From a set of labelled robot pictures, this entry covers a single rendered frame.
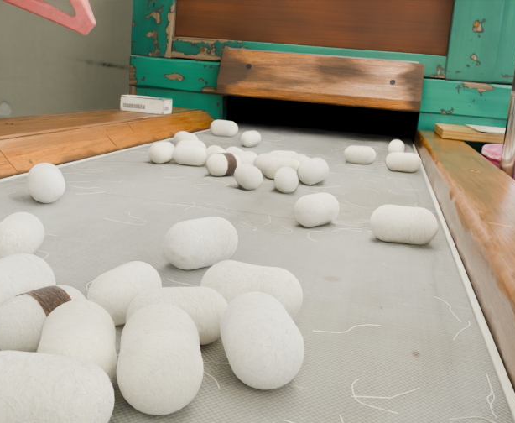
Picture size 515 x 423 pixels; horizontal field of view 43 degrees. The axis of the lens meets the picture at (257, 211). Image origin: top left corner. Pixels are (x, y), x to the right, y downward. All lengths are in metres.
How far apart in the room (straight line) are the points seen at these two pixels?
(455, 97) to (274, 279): 0.82
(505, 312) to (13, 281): 0.16
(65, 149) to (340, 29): 0.57
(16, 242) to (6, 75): 1.90
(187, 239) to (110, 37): 1.74
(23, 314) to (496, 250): 0.18
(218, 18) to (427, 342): 0.88
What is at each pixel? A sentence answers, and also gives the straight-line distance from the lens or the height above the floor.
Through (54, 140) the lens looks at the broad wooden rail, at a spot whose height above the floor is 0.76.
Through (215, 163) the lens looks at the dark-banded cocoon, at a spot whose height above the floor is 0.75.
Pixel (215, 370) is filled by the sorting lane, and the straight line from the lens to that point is 0.20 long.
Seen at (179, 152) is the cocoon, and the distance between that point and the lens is 0.59.
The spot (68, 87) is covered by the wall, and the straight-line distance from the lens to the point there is 2.06.
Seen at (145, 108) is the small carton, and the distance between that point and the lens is 0.88.
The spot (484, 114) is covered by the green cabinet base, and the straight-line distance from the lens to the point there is 1.03.
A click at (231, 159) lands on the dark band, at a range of 0.55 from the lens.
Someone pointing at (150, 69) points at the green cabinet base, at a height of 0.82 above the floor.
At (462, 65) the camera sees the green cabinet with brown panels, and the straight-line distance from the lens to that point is 1.02.
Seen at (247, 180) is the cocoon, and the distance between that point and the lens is 0.49.
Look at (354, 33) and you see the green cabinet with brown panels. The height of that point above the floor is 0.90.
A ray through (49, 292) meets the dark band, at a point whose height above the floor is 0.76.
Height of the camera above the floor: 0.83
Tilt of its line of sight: 12 degrees down
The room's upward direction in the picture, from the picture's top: 5 degrees clockwise
